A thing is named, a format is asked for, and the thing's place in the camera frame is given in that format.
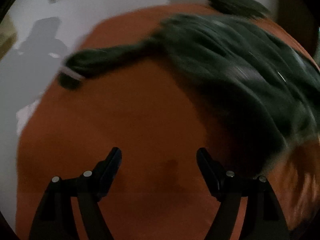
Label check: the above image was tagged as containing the dark green fleece jacket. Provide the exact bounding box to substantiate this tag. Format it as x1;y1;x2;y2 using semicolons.
59;0;319;175

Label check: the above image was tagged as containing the orange table cloth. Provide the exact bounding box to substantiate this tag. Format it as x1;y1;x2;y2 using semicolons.
16;4;319;239

